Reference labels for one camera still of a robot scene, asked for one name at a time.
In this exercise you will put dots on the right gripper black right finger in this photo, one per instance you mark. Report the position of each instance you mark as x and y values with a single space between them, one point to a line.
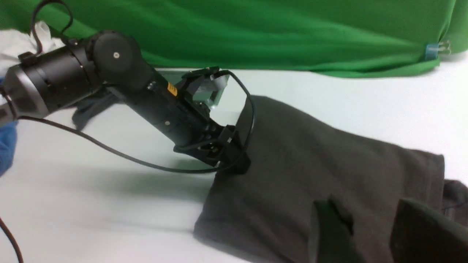
422 235

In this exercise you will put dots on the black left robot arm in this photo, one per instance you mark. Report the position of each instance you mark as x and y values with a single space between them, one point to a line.
45 83

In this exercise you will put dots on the gray long-sleeve top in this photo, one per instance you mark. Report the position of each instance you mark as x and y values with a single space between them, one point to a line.
264 215

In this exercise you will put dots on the blue garment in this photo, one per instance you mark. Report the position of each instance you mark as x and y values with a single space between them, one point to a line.
8 142

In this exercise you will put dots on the blue binder clip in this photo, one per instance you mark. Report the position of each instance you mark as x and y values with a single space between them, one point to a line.
434 50

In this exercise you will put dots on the gray table cable tray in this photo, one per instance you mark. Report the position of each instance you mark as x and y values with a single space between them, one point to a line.
210 91

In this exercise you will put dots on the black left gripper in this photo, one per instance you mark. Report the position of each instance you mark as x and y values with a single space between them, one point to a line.
172 110

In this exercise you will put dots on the green backdrop cloth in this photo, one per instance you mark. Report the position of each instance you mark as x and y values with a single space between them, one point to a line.
339 38

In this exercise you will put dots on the white crumpled garment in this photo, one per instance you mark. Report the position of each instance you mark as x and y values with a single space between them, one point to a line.
13 43

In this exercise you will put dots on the dark teal crumpled garment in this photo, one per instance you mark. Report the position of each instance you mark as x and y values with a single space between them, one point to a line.
91 106

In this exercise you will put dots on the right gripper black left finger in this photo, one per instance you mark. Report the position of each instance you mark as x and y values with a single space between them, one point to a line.
331 233

